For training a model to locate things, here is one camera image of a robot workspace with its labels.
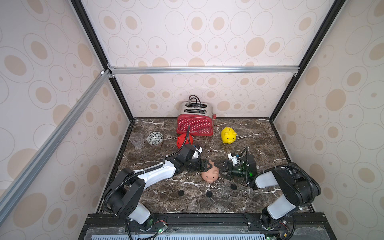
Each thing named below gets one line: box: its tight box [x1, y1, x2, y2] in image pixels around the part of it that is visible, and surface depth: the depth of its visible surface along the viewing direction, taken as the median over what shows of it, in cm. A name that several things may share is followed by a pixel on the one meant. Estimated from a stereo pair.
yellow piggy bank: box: [221, 126, 237, 144], surface depth 102 cm
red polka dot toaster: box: [176, 101, 217, 136], surface depth 104 cm
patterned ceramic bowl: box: [146, 131, 164, 146], surface depth 107 cm
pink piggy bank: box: [201, 160, 220, 183], surface depth 83 cm
